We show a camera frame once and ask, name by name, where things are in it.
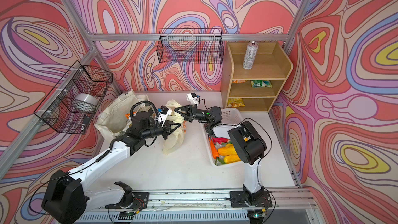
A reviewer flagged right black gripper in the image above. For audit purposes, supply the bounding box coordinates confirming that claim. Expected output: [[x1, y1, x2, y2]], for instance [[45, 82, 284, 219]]
[[175, 104, 212, 122]]

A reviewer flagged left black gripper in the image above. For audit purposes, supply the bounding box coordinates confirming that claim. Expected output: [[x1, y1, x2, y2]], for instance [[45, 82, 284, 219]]
[[140, 121, 180, 142]]

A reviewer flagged cream plastic grocery bag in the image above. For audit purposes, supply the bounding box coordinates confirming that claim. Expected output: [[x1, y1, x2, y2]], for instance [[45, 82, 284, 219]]
[[162, 100, 186, 155]]

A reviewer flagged white perforated plastic basket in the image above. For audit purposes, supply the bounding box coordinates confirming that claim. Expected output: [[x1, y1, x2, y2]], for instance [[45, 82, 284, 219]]
[[201, 108, 244, 168]]

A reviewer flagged leaf print canvas tote bag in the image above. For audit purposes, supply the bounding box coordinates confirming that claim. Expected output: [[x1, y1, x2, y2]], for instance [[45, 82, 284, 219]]
[[94, 90, 149, 142]]

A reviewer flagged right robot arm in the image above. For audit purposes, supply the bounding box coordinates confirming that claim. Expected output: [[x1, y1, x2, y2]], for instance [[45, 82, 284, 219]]
[[175, 105, 273, 209]]

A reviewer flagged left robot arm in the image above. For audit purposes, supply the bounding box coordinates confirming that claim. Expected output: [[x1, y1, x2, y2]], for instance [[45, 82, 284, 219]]
[[41, 112, 181, 224]]

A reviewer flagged toy pink dragon fruit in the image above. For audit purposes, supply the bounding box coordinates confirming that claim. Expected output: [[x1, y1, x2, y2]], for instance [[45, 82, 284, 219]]
[[212, 138, 230, 144]]

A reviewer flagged toy carrot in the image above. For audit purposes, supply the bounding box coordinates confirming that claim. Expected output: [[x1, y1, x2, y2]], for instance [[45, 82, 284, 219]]
[[209, 138, 219, 160]]

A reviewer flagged yellow chips packet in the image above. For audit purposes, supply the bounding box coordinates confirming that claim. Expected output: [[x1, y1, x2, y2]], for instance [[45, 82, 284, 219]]
[[227, 97, 246, 108]]

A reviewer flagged toy yellow corn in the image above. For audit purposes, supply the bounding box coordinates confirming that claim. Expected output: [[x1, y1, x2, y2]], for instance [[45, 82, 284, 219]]
[[218, 144, 237, 156]]

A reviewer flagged green snack packet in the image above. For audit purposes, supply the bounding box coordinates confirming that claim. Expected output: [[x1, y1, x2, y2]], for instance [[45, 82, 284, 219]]
[[250, 80, 273, 88]]

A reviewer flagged wooden shelf unit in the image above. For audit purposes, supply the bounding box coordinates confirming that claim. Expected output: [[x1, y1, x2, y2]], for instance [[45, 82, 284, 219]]
[[220, 42, 293, 112]]

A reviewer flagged white tape roll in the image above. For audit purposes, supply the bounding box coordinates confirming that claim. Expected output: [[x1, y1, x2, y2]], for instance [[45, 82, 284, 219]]
[[72, 93, 98, 113]]

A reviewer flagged black wire basket back wall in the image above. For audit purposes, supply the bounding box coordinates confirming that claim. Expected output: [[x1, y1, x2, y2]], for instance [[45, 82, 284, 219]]
[[156, 28, 224, 64]]

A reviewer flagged black wire basket wall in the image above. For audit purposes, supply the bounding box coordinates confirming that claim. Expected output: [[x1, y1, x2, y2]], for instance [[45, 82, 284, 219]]
[[156, 28, 224, 64], [34, 61, 114, 135]]

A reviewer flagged black wire basket left wall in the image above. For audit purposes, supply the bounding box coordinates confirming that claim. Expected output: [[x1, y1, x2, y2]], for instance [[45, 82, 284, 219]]
[[34, 61, 114, 135]]

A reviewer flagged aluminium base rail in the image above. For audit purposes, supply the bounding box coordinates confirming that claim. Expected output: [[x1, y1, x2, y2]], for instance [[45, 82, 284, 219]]
[[51, 188, 324, 224]]

